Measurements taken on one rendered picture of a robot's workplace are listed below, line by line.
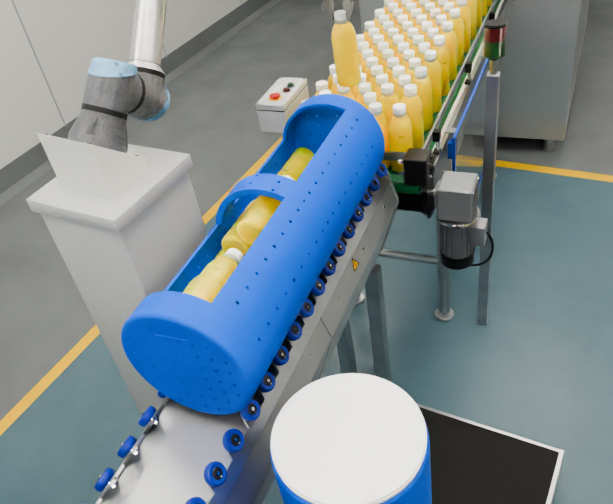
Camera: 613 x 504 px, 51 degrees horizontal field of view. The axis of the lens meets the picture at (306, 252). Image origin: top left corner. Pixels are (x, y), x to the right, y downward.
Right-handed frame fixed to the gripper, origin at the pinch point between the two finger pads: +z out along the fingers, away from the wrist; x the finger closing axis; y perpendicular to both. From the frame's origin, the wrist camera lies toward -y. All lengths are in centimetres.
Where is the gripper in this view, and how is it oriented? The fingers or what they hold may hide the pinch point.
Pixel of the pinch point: (340, 14)
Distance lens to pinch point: 192.5
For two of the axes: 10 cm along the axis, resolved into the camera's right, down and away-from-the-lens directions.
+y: -3.7, 6.1, -7.0
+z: 1.6, 7.8, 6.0
